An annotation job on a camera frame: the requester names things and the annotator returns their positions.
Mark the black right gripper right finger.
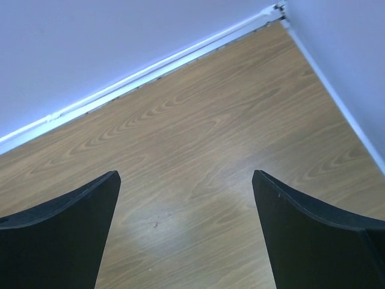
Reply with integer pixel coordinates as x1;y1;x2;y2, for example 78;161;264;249
252;170;384;288

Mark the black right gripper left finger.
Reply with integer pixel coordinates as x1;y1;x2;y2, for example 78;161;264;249
1;171;121;288

